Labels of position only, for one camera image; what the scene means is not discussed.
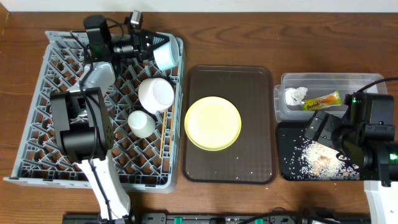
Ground light blue plastic bowl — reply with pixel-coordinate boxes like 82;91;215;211
153;37;179;71

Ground yellow orange snack wrapper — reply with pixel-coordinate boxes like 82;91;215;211
302;90;343;111

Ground pink bowl with food scraps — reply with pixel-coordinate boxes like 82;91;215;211
138;78;175;114

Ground white tissue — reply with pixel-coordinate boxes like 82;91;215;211
284;86;308;106

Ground white plastic cup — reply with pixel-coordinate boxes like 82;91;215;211
127;110;155;138

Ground yellow plastic plate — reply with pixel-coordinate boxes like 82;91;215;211
184;96;242;151

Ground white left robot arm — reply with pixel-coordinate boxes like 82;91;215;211
50;11;181;223

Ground grey plastic dish rack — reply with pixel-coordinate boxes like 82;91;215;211
7;31;186;194

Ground clear plastic bin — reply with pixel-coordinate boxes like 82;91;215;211
274;73;383;122

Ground scattered rice food scraps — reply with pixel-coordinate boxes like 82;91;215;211
282;137;359;180

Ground black plastic tray bin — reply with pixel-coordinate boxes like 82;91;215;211
275;120;372;182

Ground brown serving tray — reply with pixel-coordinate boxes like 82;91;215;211
182;65;277;185

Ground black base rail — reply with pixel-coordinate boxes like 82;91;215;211
62;213;371;224

